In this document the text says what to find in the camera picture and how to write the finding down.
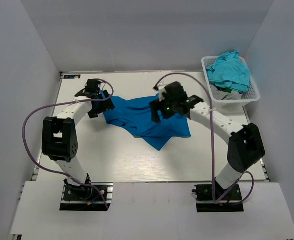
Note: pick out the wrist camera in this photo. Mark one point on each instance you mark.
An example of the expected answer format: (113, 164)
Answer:
(91, 89)
(160, 88)

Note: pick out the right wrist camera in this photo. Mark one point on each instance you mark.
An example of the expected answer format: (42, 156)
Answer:
(160, 88)

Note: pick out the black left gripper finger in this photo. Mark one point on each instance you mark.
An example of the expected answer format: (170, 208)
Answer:
(106, 95)
(95, 99)

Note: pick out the light blue t shirt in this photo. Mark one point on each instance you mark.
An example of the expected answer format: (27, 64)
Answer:
(229, 72)

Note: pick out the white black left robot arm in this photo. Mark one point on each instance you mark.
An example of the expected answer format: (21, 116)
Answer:
(59, 138)

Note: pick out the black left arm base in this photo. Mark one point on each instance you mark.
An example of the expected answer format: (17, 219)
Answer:
(77, 199)

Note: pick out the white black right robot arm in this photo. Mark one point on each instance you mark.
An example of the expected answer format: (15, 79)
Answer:
(245, 146)

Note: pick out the grey t shirt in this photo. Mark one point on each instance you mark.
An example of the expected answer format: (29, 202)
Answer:
(224, 96)

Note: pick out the white plastic basket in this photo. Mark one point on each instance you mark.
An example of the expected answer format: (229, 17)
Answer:
(252, 95)

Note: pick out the blue label sticker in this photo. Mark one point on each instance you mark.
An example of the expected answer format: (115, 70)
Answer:
(72, 76)

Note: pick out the green garment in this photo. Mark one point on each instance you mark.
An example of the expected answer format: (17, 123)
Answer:
(225, 90)

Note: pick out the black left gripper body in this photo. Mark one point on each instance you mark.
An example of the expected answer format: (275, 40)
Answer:
(101, 107)

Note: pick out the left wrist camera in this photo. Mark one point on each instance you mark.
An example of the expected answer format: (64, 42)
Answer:
(91, 89)

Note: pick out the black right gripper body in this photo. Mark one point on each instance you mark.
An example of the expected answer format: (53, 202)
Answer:
(159, 110)

